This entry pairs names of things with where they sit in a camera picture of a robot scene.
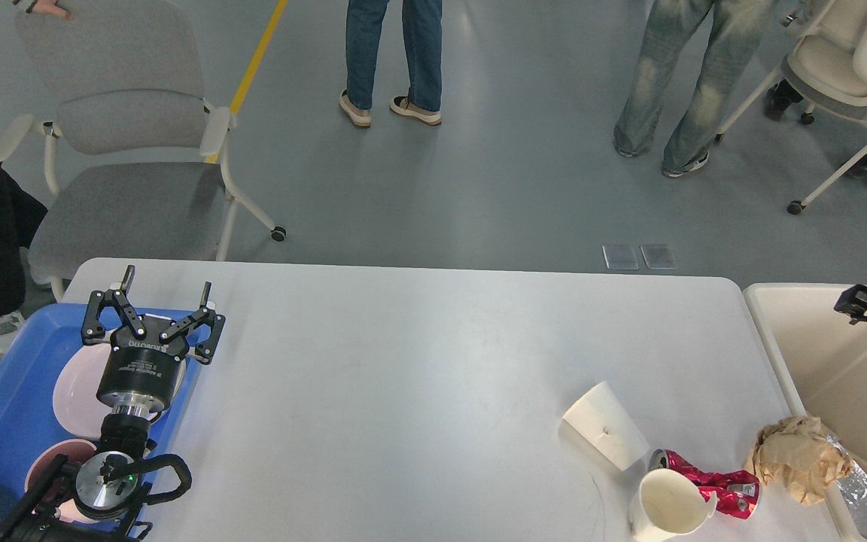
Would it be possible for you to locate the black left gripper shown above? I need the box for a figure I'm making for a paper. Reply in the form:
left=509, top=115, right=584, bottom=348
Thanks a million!
left=81, top=265, right=227, bottom=416

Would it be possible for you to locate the pink plate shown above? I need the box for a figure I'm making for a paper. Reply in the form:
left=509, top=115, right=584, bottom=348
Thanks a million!
left=52, top=343, right=184, bottom=439

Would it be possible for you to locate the pink mug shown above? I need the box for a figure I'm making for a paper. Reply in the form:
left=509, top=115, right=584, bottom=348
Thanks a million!
left=25, top=439, right=103, bottom=524

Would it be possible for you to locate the brown paper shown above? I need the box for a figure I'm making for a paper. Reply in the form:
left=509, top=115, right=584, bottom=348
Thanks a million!
left=744, top=416, right=856, bottom=507

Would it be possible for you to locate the silver foil bag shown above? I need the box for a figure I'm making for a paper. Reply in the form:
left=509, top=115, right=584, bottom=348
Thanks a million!
left=826, top=433, right=867, bottom=539

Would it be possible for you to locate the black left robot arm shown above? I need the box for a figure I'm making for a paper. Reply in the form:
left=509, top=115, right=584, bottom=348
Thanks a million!
left=0, top=266, right=226, bottom=541

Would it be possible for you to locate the red item under arm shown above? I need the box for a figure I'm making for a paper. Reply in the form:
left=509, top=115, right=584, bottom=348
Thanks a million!
left=648, top=449, right=760, bottom=520

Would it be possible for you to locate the beige plastic bin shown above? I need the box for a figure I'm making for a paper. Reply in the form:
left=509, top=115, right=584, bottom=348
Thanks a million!
left=742, top=283, right=867, bottom=542

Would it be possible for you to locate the blue plastic tray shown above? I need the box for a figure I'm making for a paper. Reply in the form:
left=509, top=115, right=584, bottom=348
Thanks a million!
left=0, top=303, right=201, bottom=542

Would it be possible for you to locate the grey office chair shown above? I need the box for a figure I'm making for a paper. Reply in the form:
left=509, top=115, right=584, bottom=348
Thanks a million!
left=0, top=1, right=287, bottom=300

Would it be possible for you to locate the white office chair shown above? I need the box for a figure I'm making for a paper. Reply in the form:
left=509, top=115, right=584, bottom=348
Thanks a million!
left=715, top=1, right=867, bottom=214

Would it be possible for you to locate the white paper cup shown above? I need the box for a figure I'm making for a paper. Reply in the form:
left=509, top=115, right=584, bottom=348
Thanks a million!
left=628, top=469, right=718, bottom=541

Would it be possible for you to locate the white paper sheet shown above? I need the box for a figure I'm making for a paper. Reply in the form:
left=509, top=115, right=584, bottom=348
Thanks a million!
left=563, top=381, right=648, bottom=471

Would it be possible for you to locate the person in blue jeans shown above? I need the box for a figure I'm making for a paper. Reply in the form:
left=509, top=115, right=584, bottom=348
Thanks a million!
left=339, top=0, right=444, bottom=129

